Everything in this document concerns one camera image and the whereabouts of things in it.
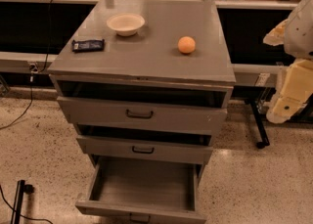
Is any grey drawer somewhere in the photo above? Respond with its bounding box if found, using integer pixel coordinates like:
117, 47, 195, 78
75, 157, 206, 224
57, 96, 227, 135
76, 135, 212, 164

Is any white bowl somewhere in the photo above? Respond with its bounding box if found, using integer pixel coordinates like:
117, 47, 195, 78
107, 13, 145, 37

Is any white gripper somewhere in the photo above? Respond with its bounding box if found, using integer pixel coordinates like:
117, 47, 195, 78
263, 20, 313, 124

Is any black table leg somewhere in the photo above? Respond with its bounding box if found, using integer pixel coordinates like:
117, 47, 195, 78
249, 100, 270, 149

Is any grey top drawer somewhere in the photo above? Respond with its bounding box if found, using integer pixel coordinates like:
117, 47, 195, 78
57, 96, 227, 135

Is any grey middle drawer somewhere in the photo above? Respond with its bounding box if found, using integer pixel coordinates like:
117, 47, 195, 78
76, 135, 212, 164

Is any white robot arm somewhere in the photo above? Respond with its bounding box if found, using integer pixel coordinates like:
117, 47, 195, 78
263, 0, 313, 123

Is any grey drawer cabinet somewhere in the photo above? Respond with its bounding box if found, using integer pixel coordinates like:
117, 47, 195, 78
47, 0, 237, 224

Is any dark blue snack bar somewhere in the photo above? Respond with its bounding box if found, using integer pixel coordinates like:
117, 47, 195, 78
71, 39, 105, 53

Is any orange fruit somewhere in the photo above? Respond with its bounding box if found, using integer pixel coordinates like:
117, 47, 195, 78
178, 36, 196, 54

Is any black power cable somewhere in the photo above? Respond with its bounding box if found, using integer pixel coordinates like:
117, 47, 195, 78
0, 0, 66, 131

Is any grey bottom drawer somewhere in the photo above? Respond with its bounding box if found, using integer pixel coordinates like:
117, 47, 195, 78
75, 157, 206, 224

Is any black stand with cable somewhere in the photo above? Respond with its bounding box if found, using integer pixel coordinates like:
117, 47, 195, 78
0, 180, 54, 224

